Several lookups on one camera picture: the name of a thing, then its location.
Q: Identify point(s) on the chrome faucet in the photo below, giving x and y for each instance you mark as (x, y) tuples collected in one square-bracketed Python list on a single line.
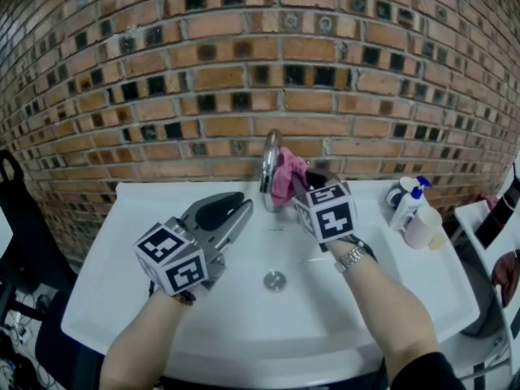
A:
[(270, 157)]

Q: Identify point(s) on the pale pink mug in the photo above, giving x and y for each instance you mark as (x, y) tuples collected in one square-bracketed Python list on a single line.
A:
[(422, 228)]

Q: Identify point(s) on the metal sink drain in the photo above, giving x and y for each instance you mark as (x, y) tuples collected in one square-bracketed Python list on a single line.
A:
[(275, 280)]

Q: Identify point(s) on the white round basin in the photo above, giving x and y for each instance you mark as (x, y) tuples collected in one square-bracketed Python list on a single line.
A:
[(483, 311)]

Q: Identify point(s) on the pink cloth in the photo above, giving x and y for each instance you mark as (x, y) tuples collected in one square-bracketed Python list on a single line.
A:
[(282, 181)]

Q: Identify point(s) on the person's right forearm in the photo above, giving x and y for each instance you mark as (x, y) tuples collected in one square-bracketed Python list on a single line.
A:
[(386, 307)]

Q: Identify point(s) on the white sink basin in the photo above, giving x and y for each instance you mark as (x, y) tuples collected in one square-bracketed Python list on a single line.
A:
[(264, 331)]

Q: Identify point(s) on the black office chair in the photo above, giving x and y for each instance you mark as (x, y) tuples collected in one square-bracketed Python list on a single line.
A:
[(28, 234)]

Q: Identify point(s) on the person's black right sleeve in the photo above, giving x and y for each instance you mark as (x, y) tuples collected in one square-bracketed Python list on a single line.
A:
[(426, 374)]

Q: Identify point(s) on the person's left forearm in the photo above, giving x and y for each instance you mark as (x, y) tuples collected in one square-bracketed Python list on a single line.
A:
[(142, 339)]

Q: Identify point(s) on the yellowish soap bar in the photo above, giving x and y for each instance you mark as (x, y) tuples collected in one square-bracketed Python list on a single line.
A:
[(438, 243)]

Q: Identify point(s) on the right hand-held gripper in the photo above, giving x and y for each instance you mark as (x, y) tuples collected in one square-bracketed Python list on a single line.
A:
[(333, 217)]

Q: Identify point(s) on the white side shelf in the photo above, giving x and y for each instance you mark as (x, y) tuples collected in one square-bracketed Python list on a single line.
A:
[(477, 238)]

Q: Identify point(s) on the black appliance with stand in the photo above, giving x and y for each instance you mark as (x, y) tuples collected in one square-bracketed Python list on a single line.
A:
[(497, 222)]

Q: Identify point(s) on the silver wristwatch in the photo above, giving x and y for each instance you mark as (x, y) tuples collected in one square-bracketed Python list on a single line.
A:
[(351, 258)]

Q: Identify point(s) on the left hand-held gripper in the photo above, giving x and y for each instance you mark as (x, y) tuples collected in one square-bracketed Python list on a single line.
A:
[(183, 274)]

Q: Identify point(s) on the white pump bottle blue nozzle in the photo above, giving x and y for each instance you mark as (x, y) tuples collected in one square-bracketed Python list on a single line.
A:
[(410, 205)]

